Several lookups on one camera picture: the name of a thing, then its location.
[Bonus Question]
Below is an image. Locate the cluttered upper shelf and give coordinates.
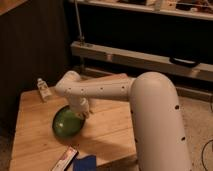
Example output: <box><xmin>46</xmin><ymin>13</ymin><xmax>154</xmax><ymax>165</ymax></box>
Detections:
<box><xmin>69</xmin><ymin>0</ymin><xmax>213</xmax><ymax>21</ymax></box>

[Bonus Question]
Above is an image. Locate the black case handle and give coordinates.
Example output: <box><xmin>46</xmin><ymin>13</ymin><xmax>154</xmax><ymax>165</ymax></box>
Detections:
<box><xmin>169</xmin><ymin>57</ymin><xmax>200</xmax><ymax>68</ymax></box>

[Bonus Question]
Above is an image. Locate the long grey metal case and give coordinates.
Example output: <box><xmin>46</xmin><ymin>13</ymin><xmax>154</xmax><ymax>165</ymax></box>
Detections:
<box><xmin>71</xmin><ymin>41</ymin><xmax>213</xmax><ymax>82</ymax></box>

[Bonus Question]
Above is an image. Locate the green ceramic bowl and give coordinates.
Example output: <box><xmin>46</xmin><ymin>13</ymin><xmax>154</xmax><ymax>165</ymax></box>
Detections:
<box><xmin>52</xmin><ymin>105</ymin><xmax>85</xmax><ymax>138</ymax></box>

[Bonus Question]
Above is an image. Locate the black cable on floor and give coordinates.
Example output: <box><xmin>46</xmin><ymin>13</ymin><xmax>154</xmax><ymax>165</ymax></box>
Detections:
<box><xmin>200</xmin><ymin>99</ymin><xmax>213</xmax><ymax>171</ymax></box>

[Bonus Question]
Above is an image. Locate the thin metal rod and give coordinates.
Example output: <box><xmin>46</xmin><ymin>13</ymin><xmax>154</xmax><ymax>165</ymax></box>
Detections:
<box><xmin>74</xmin><ymin>0</ymin><xmax>85</xmax><ymax>45</ymax></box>

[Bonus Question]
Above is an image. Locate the blue cloth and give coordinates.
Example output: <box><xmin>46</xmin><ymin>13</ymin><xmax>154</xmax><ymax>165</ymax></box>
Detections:
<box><xmin>73</xmin><ymin>155</ymin><xmax>96</xmax><ymax>171</ymax></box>

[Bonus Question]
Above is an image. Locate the red white flat package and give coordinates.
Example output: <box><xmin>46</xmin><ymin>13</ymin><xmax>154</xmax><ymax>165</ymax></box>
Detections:
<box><xmin>51</xmin><ymin>147</ymin><xmax>78</xmax><ymax>171</ymax></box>

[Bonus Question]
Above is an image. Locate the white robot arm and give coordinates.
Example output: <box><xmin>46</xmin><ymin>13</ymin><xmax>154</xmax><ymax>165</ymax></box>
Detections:
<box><xmin>55</xmin><ymin>71</ymin><xmax>192</xmax><ymax>171</ymax></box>

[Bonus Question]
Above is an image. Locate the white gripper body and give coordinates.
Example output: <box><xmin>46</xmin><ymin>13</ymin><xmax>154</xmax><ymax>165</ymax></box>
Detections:
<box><xmin>68</xmin><ymin>97</ymin><xmax>92</xmax><ymax>118</ymax></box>

